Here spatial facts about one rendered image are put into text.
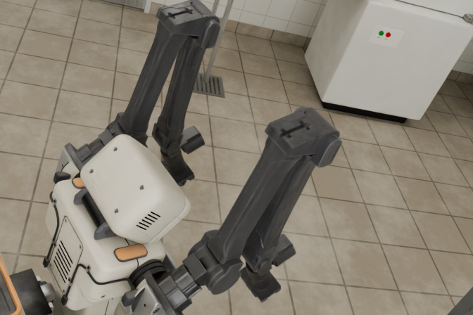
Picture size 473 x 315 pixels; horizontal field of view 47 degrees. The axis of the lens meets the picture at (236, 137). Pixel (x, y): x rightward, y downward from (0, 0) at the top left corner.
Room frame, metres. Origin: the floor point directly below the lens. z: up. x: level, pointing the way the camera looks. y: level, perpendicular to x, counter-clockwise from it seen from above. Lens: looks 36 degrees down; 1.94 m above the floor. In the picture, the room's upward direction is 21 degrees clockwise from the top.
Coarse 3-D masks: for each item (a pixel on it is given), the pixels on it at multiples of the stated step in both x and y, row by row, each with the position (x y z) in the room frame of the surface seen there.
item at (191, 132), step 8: (192, 128) 1.26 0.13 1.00; (184, 136) 1.23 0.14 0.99; (192, 136) 1.23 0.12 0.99; (200, 136) 1.25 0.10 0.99; (168, 144) 1.15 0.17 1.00; (176, 144) 1.16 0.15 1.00; (184, 144) 1.21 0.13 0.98; (192, 144) 1.23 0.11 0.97; (200, 144) 1.25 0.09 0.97; (168, 152) 1.15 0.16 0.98; (176, 152) 1.17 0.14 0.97
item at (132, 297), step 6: (144, 282) 0.71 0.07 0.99; (138, 288) 0.70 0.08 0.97; (144, 288) 0.69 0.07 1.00; (126, 294) 0.68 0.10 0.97; (132, 294) 0.68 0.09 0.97; (138, 294) 0.68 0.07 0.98; (126, 300) 0.67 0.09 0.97; (132, 300) 0.68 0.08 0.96; (138, 300) 0.69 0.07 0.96; (126, 306) 0.67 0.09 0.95; (132, 306) 0.68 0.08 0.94
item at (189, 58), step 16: (208, 32) 1.14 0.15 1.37; (192, 48) 1.15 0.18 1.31; (208, 48) 1.15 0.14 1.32; (176, 64) 1.17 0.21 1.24; (192, 64) 1.16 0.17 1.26; (176, 80) 1.16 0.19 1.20; (192, 80) 1.17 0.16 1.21; (176, 96) 1.15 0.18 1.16; (176, 112) 1.16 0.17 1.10; (160, 128) 1.16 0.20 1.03; (176, 128) 1.16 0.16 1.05; (160, 144) 1.15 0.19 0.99
